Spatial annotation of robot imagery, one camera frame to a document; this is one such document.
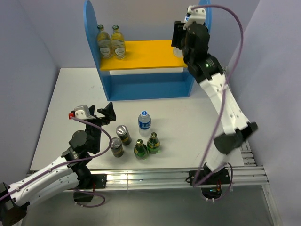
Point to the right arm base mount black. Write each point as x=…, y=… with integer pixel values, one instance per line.
x=215, y=185

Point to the black gold can rear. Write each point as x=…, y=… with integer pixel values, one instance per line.
x=123, y=134

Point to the aluminium rail right side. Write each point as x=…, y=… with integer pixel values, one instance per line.
x=251, y=201

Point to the black gold can front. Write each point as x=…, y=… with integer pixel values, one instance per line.
x=116, y=147

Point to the green glass bottle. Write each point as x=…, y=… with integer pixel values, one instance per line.
x=140, y=150
x=153, y=144

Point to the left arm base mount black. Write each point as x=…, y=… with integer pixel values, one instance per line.
x=95, y=181

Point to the aluminium rail frame front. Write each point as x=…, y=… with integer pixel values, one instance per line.
x=151, y=178

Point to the blue shelf with yellow board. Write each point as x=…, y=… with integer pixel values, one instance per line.
x=149, y=71

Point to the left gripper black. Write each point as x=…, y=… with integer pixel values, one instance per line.
x=108, y=111

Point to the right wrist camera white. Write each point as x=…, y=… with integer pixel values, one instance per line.
x=194, y=16

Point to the black gold can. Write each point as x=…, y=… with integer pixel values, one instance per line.
x=116, y=147
x=123, y=134

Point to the Pocari water bottle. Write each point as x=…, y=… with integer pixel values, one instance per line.
x=177, y=52
x=144, y=123

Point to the left yellow soda water bottle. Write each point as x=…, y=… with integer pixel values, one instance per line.
x=104, y=42

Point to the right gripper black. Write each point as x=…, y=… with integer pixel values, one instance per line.
x=178, y=33

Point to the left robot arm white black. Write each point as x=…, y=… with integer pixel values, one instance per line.
x=68, y=171

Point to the right yellow soda water bottle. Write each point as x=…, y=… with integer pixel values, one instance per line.
x=118, y=43

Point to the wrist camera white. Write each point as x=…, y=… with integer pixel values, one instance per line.
x=194, y=16
x=80, y=112

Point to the yellow soda water bottle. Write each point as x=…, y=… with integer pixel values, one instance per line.
x=104, y=42
x=118, y=43

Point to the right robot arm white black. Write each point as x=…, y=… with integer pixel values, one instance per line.
x=210, y=76

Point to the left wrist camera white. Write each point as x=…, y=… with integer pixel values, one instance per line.
x=80, y=112

